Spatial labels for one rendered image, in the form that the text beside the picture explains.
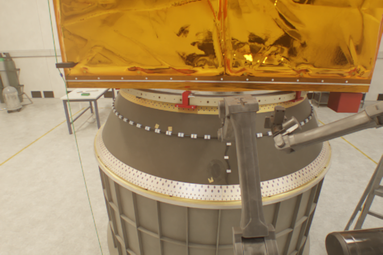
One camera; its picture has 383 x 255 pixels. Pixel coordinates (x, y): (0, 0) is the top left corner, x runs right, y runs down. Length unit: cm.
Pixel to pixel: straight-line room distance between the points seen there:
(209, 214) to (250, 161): 92
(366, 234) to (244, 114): 37
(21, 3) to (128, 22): 749
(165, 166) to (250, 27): 95
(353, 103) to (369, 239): 122
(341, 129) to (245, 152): 49
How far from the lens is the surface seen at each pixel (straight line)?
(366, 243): 61
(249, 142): 55
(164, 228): 162
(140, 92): 150
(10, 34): 902
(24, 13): 866
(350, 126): 95
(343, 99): 169
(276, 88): 143
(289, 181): 153
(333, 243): 61
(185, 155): 134
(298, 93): 159
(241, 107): 55
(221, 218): 146
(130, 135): 157
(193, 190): 134
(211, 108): 134
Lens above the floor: 207
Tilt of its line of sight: 20 degrees down
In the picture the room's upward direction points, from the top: straight up
